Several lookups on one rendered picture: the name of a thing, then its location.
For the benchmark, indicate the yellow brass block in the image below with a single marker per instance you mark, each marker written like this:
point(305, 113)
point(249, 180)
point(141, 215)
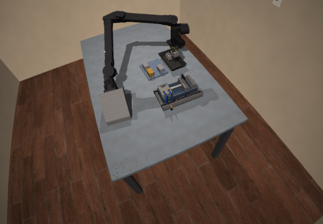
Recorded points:
point(150, 72)

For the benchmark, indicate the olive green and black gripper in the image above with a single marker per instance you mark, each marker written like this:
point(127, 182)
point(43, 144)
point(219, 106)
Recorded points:
point(172, 46)

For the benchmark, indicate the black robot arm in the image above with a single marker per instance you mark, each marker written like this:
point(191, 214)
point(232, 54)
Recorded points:
point(121, 16)

